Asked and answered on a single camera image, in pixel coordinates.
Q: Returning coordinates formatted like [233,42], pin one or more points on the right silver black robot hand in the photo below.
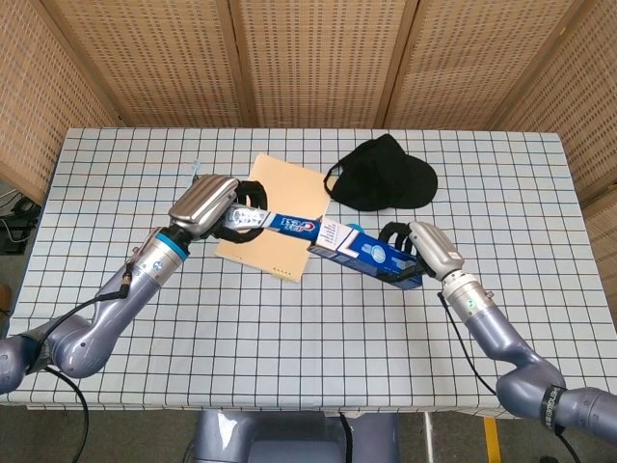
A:
[436,248]

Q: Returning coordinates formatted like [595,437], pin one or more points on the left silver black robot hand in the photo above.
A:
[202,202]

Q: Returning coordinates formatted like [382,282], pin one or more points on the blue toothpaste box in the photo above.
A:
[356,251]

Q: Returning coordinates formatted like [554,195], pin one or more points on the blue white toothpaste tube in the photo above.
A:
[289,224]

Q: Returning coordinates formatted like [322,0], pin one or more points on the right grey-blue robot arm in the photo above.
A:
[511,352]

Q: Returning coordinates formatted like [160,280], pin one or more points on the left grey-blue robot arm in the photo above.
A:
[120,308]

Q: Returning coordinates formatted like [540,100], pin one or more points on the light blue toothbrush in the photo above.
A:
[194,169]

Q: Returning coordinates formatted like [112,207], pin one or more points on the beige spiral notebook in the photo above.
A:
[284,188]

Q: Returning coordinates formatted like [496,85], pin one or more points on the black baseball cap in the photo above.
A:
[385,178]

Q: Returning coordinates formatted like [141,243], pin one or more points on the white black checkered tablecloth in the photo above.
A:
[289,347]

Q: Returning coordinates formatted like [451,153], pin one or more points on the woven wooden folding screen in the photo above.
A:
[313,58]

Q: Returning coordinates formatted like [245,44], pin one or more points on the grey-blue robot torso base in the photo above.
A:
[289,439]

